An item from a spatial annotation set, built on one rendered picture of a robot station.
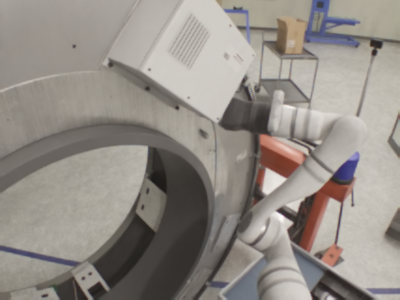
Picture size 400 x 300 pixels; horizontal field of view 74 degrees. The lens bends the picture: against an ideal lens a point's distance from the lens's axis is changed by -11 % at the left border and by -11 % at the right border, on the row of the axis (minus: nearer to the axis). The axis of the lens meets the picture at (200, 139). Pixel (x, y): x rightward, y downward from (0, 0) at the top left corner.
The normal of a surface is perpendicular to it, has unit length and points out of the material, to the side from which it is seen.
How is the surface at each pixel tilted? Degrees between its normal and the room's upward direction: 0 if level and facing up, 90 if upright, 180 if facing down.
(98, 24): 90
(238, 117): 44
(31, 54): 90
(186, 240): 65
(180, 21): 90
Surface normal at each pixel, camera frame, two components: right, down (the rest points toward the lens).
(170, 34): 0.69, 0.39
